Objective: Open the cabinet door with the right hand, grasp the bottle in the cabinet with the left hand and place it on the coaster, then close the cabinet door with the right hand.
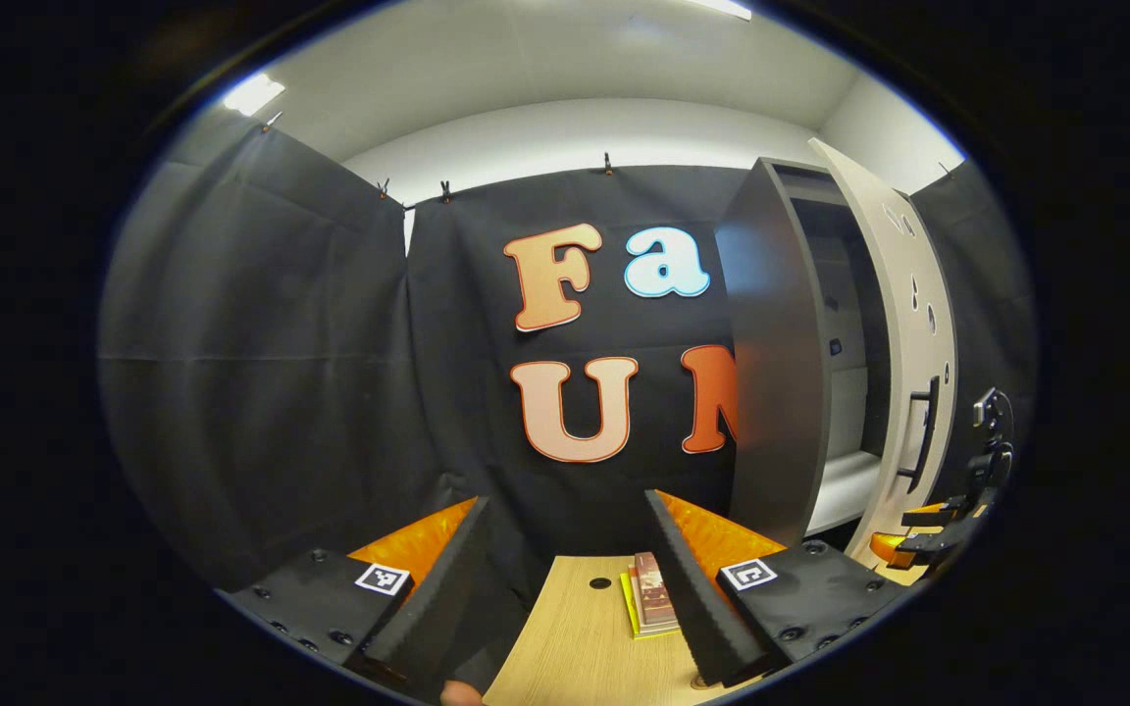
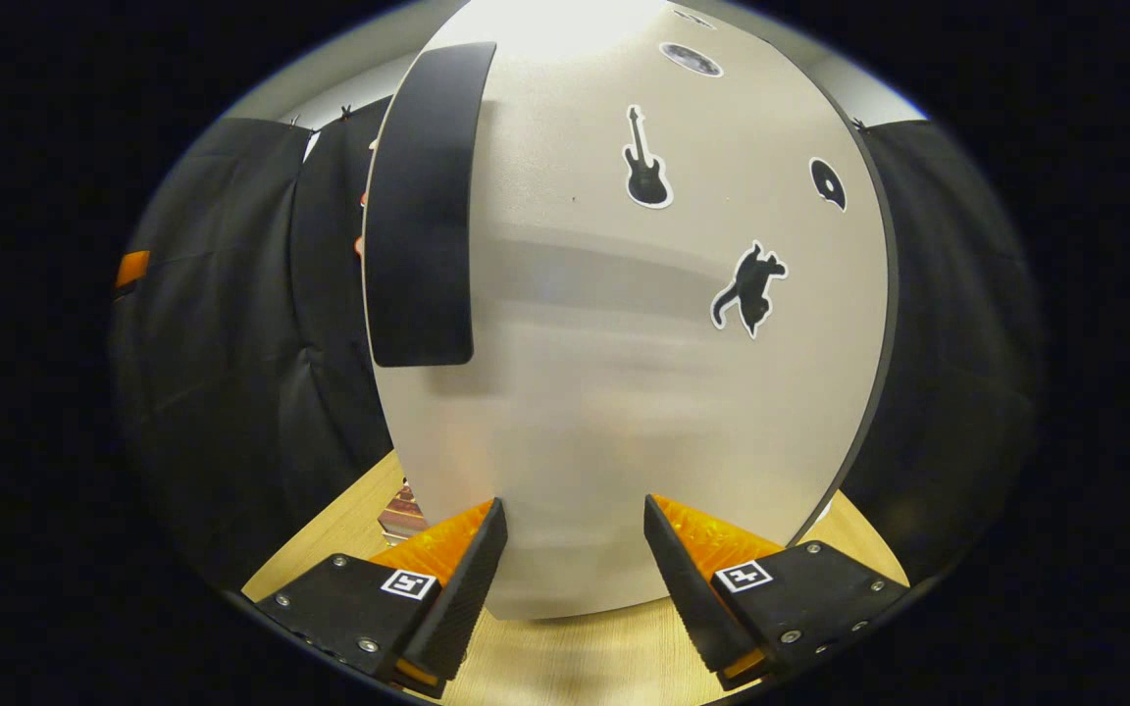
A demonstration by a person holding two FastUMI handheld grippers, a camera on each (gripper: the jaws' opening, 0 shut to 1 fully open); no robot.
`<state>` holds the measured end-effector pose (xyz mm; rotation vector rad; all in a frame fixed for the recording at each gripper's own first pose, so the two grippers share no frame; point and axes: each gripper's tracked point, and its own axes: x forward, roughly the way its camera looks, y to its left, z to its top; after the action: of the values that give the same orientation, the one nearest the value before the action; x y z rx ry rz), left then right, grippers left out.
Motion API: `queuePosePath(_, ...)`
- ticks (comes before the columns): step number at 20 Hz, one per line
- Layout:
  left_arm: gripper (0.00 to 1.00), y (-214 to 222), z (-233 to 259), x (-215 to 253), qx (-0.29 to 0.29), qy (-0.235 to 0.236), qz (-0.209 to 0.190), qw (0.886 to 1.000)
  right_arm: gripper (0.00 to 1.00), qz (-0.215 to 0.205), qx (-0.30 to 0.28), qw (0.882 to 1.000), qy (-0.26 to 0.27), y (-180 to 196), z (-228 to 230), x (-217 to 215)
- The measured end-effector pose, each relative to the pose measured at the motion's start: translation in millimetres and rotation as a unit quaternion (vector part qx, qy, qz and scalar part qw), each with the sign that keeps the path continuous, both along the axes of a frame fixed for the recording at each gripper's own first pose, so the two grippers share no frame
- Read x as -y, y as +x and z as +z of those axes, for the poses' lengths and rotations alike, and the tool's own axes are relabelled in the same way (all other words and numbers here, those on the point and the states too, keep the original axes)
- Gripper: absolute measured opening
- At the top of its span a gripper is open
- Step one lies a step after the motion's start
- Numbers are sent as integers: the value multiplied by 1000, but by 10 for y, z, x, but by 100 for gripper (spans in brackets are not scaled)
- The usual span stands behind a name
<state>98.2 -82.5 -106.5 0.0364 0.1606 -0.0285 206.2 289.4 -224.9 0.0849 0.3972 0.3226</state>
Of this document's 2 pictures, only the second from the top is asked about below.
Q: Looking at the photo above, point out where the black door handle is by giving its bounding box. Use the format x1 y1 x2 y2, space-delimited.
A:
364 41 498 369

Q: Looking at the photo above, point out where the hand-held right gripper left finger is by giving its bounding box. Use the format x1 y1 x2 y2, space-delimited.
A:
256 497 509 699

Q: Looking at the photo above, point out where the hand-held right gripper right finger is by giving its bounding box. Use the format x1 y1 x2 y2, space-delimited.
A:
643 493 911 690

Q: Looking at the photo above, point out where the black backdrop cloth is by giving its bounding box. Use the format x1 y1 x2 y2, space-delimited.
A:
112 93 1047 589

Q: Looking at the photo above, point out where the row of black cloth clips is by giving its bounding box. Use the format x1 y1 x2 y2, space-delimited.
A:
285 103 870 133

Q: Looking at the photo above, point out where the stack of books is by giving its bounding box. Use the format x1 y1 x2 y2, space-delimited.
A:
377 479 429 547

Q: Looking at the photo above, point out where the pale grey cabinet door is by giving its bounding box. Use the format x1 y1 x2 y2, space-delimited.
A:
361 0 899 622

